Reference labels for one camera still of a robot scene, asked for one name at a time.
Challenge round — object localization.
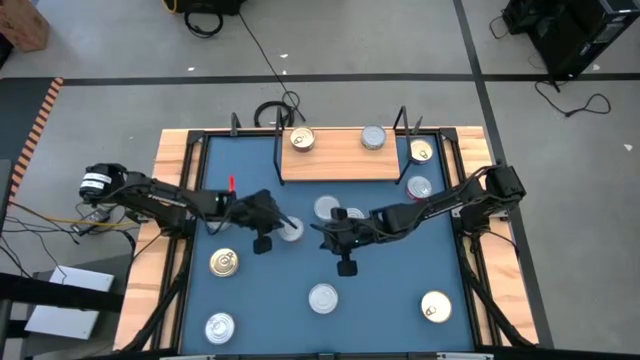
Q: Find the long black floor cable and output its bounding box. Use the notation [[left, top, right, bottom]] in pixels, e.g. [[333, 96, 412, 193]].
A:
[[237, 10, 307, 124]]

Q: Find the white flat panel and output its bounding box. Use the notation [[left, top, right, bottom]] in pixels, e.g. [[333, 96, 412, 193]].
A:
[[23, 264, 116, 341]]

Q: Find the black metal table frame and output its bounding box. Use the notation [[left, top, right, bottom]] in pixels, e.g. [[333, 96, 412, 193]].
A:
[[117, 112, 539, 360]]

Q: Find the black computer case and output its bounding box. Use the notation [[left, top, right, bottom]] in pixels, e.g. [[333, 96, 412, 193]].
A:
[[502, 0, 640, 81]]

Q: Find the black equipment with yellow cable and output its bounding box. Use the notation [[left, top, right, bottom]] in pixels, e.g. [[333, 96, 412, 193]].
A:
[[160, 0, 247, 16]]

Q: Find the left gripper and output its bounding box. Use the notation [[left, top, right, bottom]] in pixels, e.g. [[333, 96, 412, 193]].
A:
[[234, 188, 305, 256]]

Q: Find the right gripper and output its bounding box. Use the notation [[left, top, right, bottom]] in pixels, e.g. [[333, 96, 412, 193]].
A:
[[309, 207, 389, 278]]

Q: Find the black power adapter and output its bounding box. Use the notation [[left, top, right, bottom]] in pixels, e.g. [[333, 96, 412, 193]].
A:
[[69, 208, 112, 236]]

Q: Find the yellow cable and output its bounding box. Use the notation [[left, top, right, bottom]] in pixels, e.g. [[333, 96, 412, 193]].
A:
[[8, 199, 146, 229]]

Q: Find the blue table mat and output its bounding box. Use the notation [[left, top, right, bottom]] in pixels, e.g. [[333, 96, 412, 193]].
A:
[[179, 133, 476, 354]]

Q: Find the brown cardboard box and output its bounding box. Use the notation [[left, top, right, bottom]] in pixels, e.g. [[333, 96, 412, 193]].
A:
[[0, 0, 50, 53]]

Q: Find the coiled black cable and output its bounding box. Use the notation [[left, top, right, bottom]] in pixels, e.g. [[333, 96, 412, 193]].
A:
[[253, 99, 296, 129]]

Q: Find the blue seafood can gold lid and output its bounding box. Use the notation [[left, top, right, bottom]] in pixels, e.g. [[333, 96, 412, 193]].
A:
[[289, 125, 317, 153], [419, 290, 453, 324], [407, 137, 435, 166], [208, 247, 240, 279]]

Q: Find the dark floor mat striped edge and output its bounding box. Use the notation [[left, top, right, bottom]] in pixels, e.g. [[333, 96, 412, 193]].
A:
[[0, 77, 65, 201]]

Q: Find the black cable loop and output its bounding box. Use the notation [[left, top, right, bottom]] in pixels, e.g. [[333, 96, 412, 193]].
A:
[[182, 10, 225, 39]]

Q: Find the black floor cable with plug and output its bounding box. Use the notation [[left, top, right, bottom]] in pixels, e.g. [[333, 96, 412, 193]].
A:
[[533, 79, 612, 119]]

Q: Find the black desk bar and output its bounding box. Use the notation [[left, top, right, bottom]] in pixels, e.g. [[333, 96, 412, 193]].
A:
[[0, 272, 126, 314]]

